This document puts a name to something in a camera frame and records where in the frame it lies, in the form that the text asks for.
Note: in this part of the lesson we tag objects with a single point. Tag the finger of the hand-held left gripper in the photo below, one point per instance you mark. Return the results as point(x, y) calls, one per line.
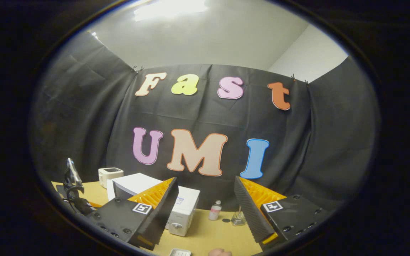
point(95, 204)

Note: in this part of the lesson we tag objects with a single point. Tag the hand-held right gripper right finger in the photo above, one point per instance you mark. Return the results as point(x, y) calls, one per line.
point(251, 213)

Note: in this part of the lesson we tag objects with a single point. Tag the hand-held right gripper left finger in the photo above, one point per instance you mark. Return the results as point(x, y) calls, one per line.
point(162, 217)

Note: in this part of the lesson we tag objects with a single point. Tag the white microwave oven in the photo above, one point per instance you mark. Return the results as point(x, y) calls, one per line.
point(187, 206)

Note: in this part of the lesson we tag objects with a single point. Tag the small white box device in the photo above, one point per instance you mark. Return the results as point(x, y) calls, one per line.
point(109, 176)

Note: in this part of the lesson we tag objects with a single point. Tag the small clear bottle pink label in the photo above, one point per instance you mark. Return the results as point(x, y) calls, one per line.
point(215, 211)

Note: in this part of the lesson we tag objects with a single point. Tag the white rectangular dish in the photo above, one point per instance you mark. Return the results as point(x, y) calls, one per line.
point(180, 252)

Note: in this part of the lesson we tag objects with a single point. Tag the black cloth clip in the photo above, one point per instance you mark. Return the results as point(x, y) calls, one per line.
point(298, 79)
point(138, 68)

